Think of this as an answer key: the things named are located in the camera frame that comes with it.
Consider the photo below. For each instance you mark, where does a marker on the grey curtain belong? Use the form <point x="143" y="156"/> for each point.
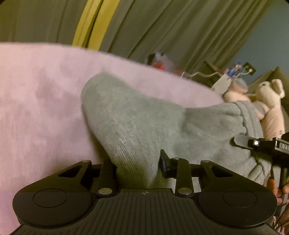
<point x="189" y="32"/>

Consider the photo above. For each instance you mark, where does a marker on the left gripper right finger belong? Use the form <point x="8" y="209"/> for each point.
<point x="180" y="170"/>

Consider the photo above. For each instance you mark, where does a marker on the plastic water bottle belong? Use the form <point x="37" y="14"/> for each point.
<point x="234" y="68"/>

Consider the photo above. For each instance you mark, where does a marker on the yellow curtain strip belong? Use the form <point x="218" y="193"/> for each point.
<point x="93" y="23"/>

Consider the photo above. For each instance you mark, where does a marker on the person's right hand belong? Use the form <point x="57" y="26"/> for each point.
<point x="272" y="186"/>

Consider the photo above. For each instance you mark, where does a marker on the pink bed blanket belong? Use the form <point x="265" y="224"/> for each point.
<point x="42" y="126"/>

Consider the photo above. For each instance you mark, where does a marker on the pink plush pig toy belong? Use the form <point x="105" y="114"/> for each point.
<point x="237" y="91"/>

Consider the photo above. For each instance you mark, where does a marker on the grey sweatpants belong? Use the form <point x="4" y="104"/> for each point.
<point x="133" y="128"/>

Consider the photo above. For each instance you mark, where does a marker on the dark bedside table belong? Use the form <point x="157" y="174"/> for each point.
<point x="209" y="74"/>

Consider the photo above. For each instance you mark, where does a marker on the beige plush rabbit toy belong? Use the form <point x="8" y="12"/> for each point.
<point x="270" y="95"/>

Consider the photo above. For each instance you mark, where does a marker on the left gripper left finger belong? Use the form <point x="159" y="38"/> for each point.
<point x="105" y="179"/>

